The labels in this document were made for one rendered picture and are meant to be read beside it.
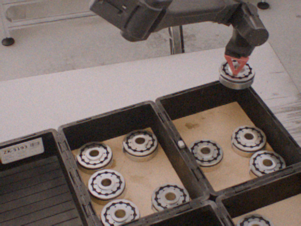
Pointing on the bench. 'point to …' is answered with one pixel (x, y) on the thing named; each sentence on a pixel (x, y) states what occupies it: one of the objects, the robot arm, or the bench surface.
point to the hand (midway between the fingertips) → (237, 66)
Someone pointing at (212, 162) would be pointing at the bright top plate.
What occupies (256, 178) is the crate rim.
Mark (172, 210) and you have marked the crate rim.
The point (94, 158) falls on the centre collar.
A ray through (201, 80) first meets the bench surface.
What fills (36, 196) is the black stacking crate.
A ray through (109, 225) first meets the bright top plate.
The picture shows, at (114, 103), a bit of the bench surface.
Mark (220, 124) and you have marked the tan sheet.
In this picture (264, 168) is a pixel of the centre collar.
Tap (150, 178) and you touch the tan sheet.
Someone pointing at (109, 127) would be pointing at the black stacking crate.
